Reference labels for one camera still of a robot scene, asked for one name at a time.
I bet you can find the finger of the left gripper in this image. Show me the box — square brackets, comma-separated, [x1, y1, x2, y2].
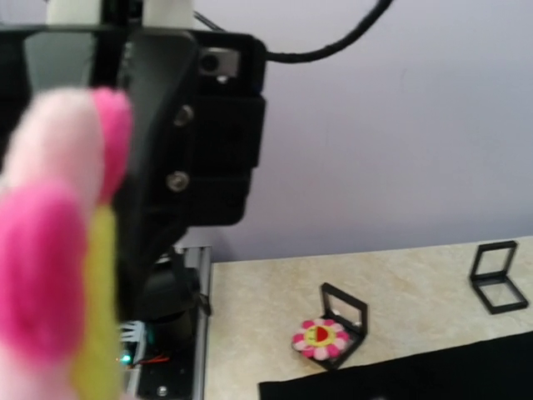
[114, 29, 198, 321]

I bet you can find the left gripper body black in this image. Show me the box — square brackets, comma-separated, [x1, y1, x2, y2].
[1, 25, 267, 227]

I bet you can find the flower brooch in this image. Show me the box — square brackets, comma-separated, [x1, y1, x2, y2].
[1, 87, 132, 399]
[291, 318, 350, 361]

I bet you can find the black t-shirt blue logo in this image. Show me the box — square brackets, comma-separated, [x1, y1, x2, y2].
[258, 332, 532, 400]

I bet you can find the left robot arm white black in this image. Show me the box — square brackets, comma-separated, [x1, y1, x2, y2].
[1, 26, 267, 399]

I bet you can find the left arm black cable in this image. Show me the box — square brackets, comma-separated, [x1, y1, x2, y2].
[191, 0, 395, 66]

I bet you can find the front aluminium rail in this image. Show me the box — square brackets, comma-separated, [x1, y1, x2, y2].
[117, 247, 212, 399]

